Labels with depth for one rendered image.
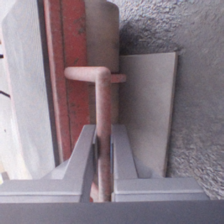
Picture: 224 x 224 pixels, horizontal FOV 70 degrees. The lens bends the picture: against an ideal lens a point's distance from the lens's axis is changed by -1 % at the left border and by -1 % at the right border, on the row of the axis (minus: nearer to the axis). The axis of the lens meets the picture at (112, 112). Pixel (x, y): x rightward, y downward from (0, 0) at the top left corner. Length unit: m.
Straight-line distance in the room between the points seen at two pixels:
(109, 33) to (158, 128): 0.14
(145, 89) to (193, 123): 0.08
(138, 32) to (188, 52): 0.08
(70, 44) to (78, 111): 0.07
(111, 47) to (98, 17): 0.04
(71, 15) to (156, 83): 0.13
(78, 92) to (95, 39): 0.07
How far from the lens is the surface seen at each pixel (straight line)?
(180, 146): 0.24
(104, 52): 0.22
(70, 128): 0.18
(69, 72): 0.16
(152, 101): 0.23
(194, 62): 0.21
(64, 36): 0.17
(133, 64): 0.25
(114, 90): 0.23
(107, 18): 0.23
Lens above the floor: 0.20
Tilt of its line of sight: 39 degrees down
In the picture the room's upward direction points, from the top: 103 degrees counter-clockwise
